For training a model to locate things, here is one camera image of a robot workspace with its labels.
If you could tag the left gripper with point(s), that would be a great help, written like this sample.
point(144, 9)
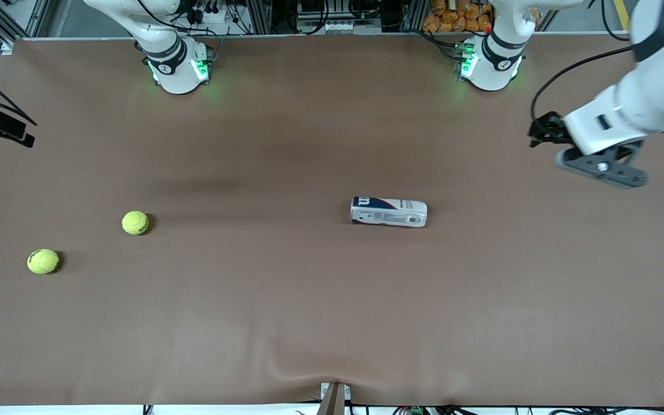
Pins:
point(552, 131)

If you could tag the yellow-green tennis ball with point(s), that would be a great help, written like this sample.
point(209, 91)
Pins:
point(135, 222)
point(42, 262)

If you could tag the white tennis ball can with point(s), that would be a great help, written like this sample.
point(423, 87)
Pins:
point(389, 211)

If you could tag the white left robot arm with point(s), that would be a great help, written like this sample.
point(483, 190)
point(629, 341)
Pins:
point(493, 69)

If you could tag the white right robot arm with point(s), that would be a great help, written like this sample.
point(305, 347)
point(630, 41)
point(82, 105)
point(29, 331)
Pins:
point(176, 75)

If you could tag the orange packaged goods pile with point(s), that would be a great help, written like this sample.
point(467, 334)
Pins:
point(447, 20)

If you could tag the white terminal block strip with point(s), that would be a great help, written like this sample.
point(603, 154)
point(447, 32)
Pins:
point(349, 26)

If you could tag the white power strip with plugs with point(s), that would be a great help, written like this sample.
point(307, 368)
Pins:
point(208, 16)

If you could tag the brown table cover mat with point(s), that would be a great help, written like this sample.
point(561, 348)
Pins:
point(309, 300)

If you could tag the green connector plug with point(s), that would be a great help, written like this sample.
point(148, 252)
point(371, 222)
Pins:
point(415, 411)

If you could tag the grey metal table clamp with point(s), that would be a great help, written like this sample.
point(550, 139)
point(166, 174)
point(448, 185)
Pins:
point(334, 400)

